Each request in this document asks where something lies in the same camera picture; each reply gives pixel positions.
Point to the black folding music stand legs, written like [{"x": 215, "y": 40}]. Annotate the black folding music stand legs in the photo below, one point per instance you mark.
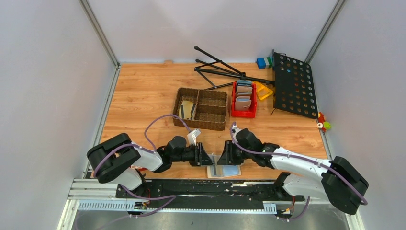
[{"x": 219, "y": 67}]

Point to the yellow transparent tray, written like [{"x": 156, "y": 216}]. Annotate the yellow transparent tray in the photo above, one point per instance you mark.
[{"x": 262, "y": 91}]

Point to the brown wicker divided basket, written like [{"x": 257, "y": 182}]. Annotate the brown wicker divided basket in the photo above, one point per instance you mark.
[{"x": 210, "y": 112}]

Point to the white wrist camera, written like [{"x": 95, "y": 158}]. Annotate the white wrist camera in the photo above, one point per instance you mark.
[
  {"x": 235, "y": 130},
  {"x": 192, "y": 136}
]

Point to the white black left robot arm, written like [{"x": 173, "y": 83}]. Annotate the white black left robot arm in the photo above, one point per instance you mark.
[{"x": 112, "y": 160}]

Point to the red plastic bin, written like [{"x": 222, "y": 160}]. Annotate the red plastic bin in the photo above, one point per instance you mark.
[{"x": 251, "y": 113}]

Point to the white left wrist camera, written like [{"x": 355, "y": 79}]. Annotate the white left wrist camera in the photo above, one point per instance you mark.
[{"x": 192, "y": 136}]

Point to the gold credit cards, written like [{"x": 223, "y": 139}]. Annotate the gold credit cards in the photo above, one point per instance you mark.
[{"x": 187, "y": 110}]

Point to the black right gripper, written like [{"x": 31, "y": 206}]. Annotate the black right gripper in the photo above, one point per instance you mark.
[{"x": 227, "y": 158}]

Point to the red green small toy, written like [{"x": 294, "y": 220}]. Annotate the red green small toy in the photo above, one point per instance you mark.
[{"x": 322, "y": 123}]

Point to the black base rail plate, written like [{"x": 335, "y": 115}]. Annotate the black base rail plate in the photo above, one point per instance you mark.
[{"x": 214, "y": 194}]

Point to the card holders in red bin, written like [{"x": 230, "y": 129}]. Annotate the card holders in red bin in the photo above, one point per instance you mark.
[{"x": 243, "y": 94}]

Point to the red white toy block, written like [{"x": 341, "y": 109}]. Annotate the red white toy block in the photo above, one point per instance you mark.
[{"x": 139, "y": 168}]

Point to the blue green toy block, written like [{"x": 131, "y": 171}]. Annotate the blue green toy block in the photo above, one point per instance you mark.
[{"x": 264, "y": 62}]

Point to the white card holder wallet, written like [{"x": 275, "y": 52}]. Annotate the white card holder wallet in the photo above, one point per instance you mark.
[{"x": 222, "y": 171}]

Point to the black perforated music stand desk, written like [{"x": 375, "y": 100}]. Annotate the black perforated music stand desk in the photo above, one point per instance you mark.
[{"x": 293, "y": 89}]

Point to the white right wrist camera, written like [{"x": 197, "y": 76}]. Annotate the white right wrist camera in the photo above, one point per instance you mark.
[{"x": 235, "y": 130}]

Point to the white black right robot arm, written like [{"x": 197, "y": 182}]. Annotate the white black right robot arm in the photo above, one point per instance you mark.
[{"x": 336, "y": 180}]

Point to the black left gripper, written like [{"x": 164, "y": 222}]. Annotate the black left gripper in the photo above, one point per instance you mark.
[{"x": 201, "y": 158}]

